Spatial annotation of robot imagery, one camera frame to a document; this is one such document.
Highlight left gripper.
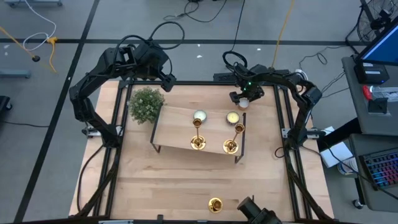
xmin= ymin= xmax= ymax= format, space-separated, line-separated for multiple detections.
xmin=136 ymin=42 xmax=170 ymax=80

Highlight yellow wax candle tin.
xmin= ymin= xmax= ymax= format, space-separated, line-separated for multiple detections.
xmin=226 ymin=111 xmax=241 ymax=126

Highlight medium gold candlestick holder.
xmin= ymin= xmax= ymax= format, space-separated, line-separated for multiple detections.
xmin=222 ymin=123 xmax=246 ymax=155

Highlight tall gold candlestick holder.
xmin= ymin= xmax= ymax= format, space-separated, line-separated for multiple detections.
xmin=190 ymin=117 xmax=207 ymax=151

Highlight short gold candlestick holder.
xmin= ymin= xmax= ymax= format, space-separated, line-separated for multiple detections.
xmin=208 ymin=197 xmax=224 ymax=214

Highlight green potted plant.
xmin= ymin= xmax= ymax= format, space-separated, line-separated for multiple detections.
xmin=128 ymin=86 xmax=167 ymax=125

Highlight wooden riser shelf black legs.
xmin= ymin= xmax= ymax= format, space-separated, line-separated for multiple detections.
xmin=150 ymin=105 xmax=248 ymax=164

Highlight white paper box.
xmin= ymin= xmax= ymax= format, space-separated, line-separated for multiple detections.
xmin=319 ymin=126 xmax=354 ymax=169

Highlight white blue tape roll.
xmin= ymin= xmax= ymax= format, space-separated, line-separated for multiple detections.
xmin=337 ymin=157 xmax=358 ymax=175

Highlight black desktop device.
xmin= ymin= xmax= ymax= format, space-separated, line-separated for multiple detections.
xmin=353 ymin=61 xmax=390 ymax=85

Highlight grey metal stand foot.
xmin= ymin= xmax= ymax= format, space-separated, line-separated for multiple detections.
xmin=0 ymin=68 xmax=32 ymax=79
xmin=3 ymin=0 xmax=63 ymax=7

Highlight clear plastic bag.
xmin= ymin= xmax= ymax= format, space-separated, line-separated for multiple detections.
xmin=371 ymin=85 xmax=398 ymax=101

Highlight black floor fan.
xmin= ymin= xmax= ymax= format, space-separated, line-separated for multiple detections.
xmin=344 ymin=0 xmax=398 ymax=55

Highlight monitor with blue screen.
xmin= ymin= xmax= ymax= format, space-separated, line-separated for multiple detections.
xmin=355 ymin=14 xmax=398 ymax=67

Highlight grey desk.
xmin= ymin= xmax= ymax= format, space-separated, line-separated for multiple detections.
xmin=341 ymin=55 xmax=398 ymax=137

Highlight backlit keyboard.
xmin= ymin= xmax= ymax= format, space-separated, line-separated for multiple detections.
xmin=359 ymin=147 xmax=398 ymax=191

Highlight black caster wheel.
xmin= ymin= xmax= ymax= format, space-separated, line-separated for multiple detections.
xmin=0 ymin=95 xmax=13 ymax=112

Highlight grey cart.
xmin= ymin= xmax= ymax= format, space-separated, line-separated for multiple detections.
xmin=348 ymin=133 xmax=398 ymax=213

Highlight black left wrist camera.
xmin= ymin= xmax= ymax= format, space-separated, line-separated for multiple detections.
xmin=160 ymin=73 xmax=177 ymax=93

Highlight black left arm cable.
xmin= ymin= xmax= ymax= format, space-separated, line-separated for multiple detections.
xmin=114 ymin=21 xmax=186 ymax=63

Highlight black coiled floor cable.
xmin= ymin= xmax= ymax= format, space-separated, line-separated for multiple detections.
xmin=222 ymin=0 xmax=249 ymax=72

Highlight black aluminium rig frame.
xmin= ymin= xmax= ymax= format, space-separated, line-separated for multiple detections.
xmin=73 ymin=70 xmax=335 ymax=224

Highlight yellow hanging power cord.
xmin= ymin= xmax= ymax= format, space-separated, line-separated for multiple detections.
xmin=271 ymin=0 xmax=295 ymax=70

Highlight black tangled floor cables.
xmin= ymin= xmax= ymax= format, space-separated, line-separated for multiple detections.
xmin=298 ymin=45 xmax=354 ymax=106

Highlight yellow floor cord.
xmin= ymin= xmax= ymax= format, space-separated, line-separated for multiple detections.
xmin=0 ymin=26 xmax=59 ymax=75

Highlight white floor cable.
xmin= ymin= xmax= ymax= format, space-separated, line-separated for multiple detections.
xmin=22 ymin=0 xmax=57 ymax=52

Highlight black arm base cable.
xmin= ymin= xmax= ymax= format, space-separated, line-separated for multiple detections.
xmin=76 ymin=144 xmax=105 ymax=215

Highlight thin black floor cable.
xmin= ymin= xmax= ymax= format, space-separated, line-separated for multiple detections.
xmin=0 ymin=120 xmax=50 ymax=129

